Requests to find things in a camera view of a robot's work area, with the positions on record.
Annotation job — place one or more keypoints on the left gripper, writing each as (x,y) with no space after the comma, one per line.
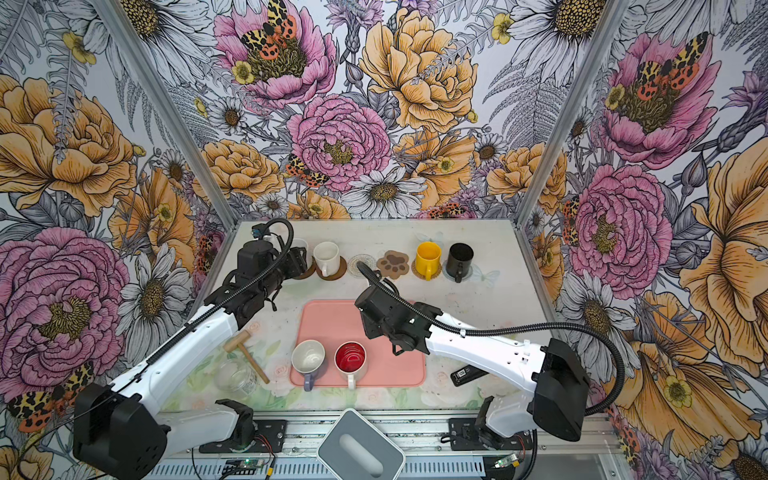
(295,261)

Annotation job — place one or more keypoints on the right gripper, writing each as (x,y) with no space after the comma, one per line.
(369,327)

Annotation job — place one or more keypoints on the brown glossy round coaster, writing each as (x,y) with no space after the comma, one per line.
(308,273)

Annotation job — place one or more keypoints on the dark brown round coaster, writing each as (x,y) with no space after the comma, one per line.
(336,276)

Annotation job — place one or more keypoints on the woven rattan round coaster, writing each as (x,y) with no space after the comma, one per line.
(426,270)

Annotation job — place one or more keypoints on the paw shaped cork coaster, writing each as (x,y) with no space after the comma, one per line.
(393,264)

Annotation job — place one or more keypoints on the red inside white mug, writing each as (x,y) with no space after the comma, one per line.
(350,360)

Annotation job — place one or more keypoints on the grey blue round coaster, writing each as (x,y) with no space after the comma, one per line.
(466,277)

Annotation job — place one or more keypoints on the white patterned round coaster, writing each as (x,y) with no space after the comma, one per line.
(364,259)

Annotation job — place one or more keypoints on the yellow mug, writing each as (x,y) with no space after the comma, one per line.
(429,251)

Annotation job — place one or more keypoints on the black mug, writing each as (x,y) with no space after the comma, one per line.
(460,257)

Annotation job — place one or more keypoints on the white mug purple handle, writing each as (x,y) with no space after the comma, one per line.
(309,360)

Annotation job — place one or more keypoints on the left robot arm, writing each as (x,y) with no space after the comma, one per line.
(121,430)

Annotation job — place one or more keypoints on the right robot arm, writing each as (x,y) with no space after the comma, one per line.
(551,383)

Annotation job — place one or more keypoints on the pink tray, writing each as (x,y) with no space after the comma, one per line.
(335,322)

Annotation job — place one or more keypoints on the black stapler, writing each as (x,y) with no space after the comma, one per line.
(466,374)

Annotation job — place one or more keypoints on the wooden mallet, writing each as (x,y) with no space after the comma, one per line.
(237,343)

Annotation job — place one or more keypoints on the clear glass jar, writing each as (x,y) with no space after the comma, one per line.
(235,379)

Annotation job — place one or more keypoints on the grey tissue box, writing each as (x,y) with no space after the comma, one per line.
(354,449)

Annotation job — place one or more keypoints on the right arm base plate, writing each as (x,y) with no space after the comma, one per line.
(463,435)

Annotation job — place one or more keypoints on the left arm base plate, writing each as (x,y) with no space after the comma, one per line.
(268,434)

